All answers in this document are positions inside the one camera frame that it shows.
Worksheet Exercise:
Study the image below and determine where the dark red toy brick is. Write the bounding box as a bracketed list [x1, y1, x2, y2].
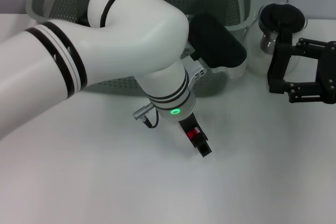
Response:
[187, 128, 202, 140]

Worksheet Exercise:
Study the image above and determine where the glass carafe with black handle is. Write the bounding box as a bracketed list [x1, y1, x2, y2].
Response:
[244, 2, 308, 78]

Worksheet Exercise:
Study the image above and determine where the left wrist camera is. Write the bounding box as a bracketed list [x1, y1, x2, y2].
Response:
[186, 13, 248, 78]

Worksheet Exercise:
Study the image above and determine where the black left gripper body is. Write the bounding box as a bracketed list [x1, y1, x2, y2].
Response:
[177, 113, 208, 147]

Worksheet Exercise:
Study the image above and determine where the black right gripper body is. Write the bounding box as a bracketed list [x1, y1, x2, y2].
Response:
[316, 40, 336, 105]

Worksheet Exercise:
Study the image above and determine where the left arm cable with plug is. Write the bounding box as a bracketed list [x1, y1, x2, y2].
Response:
[133, 103, 159, 129]

